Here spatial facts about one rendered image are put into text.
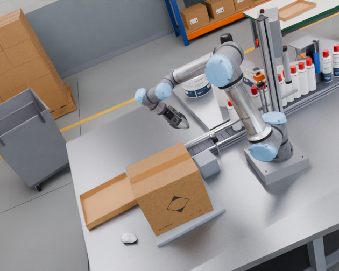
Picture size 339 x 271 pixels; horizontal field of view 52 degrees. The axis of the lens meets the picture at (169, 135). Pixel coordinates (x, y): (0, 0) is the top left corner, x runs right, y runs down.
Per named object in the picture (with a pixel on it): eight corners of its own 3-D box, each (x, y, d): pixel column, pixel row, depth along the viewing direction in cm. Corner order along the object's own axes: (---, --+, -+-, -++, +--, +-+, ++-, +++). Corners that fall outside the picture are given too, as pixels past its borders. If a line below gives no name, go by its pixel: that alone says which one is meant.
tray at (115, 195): (127, 176, 209) (125, 171, 207) (139, 203, 188) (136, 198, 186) (82, 199, 206) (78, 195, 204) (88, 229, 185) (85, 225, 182)
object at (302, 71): (305, 89, 212) (302, 59, 200) (311, 92, 207) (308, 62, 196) (297, 93, 211) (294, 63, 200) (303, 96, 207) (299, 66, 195)
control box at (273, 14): (282, 41, 181) (277, 6, 171) (283, 56, 169) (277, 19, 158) (262, 45, 185) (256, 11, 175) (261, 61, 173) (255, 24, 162)
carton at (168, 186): (197, 179, 185) (182, 141, 170) (213, 209, 165) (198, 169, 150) (145, 203, 184) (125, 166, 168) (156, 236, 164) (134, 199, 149)
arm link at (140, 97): (141, 97, 169) (131, 102, 175) (158, 108, 175) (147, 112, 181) (145, 84, 172) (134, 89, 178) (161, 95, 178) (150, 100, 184)
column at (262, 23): (281, 127, 199) (262, 15, 161) (286, 130, 195) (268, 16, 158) (275, 130, 199) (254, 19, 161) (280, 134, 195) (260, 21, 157)
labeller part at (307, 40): (307, 35, 209) (307, 34, 209) (320, 40, 200) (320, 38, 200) (288, 45, 208) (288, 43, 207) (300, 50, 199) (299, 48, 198)
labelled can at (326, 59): (327, 77, 214) (326, 47, 202) (334, 80, 209) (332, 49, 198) (320, 81, 213) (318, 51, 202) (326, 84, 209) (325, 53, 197)
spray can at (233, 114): (239, 124, 206) (232, 95, 194) (243, 128, 201) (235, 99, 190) (231, 128, 205) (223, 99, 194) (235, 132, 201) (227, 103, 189)
